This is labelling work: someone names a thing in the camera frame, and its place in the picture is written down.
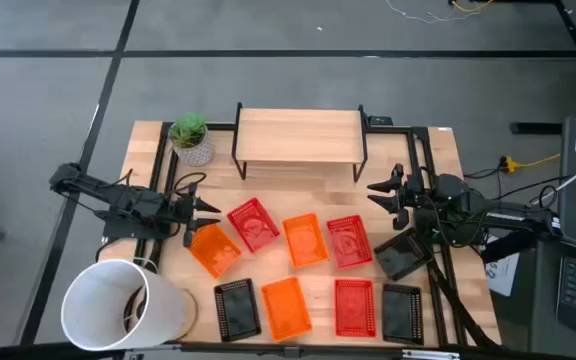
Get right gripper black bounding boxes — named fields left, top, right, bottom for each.
left=366, top=163, right=439, bottom=231

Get wooden shelf black metal legs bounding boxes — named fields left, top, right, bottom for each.
left=231, top=102, right=369, bottom=184

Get thin white floor cable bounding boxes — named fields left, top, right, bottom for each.
left=384, top=0, right=471, bottom=25

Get white paper sheet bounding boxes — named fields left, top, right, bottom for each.
left=485, top=237, right=522, bottom=298

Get yellow floor cable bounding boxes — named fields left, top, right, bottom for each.
left=450, top=0, right=495, bottom=14

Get yellow power plug with cable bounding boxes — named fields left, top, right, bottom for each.
left=499, top=152, right=562, bottom=175

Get white lamp shade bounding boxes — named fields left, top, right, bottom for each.
left=60, top=258, right=189, bottom=352

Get green succulent plant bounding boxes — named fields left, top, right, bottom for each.
left=168, top=112, right=208, bottom=150

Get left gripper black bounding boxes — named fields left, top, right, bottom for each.
left=167, top=182, right=222, bottom=249

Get orange plastic basket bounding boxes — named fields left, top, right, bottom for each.
left=260, top=275, right=314, bottom=343
left=281, top=212, right=330, bottom=270
left=187, top=223, right=243, bottom=280

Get black desk foot bar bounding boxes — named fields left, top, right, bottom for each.
left=510, top=121, right=564, bottom=136

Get white patterned plant pot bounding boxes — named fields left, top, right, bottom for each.
left=170, top=127, right=216, bottom=168

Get black plastic basket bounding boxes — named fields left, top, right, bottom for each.
left=381, top=282, right=425, bottom=346
left=372, top=227, right=434, bottom=282
left=213, top=277, right=263, bottom=344

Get round wooden lamp base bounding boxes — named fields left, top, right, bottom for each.
left=122, top=287, right=200, bottom=344

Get black aluminium table frame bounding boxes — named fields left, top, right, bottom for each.
left=137, top=119, right=469, bottom=349

